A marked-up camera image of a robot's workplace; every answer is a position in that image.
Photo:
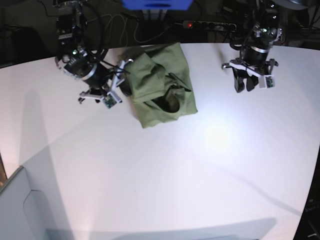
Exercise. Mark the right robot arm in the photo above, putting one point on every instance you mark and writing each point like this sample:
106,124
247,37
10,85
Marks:
71,25

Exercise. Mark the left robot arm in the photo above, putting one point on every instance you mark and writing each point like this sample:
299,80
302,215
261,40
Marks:
260,30

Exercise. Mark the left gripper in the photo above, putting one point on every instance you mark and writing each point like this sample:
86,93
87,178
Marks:
250,56

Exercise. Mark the green T-shirt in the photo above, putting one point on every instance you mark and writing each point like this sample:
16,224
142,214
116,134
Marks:
158,78

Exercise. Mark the black power strip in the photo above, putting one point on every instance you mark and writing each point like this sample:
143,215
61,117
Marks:
209,26

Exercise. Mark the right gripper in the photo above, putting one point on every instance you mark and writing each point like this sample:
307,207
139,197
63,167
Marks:
86,66

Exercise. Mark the blue box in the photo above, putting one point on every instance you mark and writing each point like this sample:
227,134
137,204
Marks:
180,5

